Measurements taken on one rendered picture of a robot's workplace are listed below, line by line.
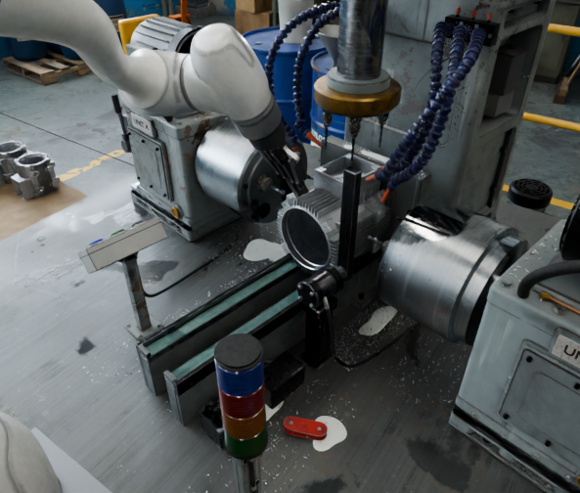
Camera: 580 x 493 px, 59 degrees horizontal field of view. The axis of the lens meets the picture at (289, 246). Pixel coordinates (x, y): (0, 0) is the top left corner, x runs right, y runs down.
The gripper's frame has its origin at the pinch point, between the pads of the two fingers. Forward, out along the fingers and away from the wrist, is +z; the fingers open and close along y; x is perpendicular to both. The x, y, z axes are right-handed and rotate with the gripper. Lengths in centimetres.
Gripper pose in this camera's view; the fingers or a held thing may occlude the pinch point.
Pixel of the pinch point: (297, 186)
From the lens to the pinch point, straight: 116.2
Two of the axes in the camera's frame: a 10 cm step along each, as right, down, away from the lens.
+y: -7.0, -4.2, 5.8
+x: -6.2, 7.6, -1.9
